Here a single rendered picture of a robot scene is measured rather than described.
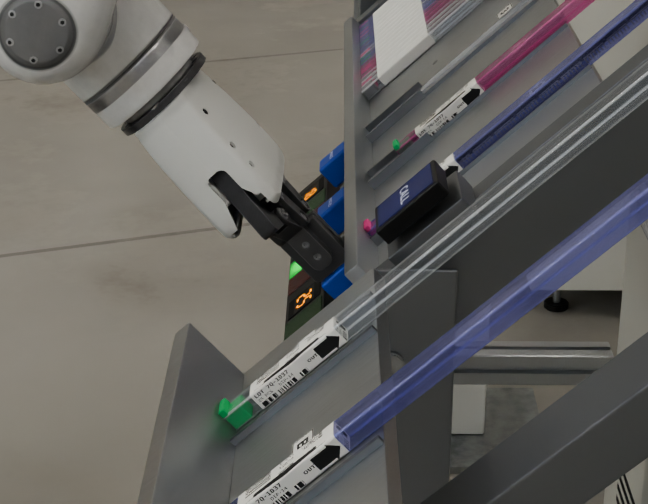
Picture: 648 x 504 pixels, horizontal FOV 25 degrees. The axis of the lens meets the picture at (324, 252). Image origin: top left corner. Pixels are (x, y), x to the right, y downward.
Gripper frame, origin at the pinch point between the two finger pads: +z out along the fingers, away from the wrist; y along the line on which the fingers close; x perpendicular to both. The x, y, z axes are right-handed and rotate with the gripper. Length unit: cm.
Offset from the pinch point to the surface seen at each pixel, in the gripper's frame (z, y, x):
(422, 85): 2.5, -24.4, 9.4
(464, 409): 62, -94, -30
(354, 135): 0.3, -18.2, 3.6
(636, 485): 57, -43, -6
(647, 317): 43, -45, 7
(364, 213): 1.2, -2.6, 3.6
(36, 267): 15, -158, -89
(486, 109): 2.5, -7.1, 14.4
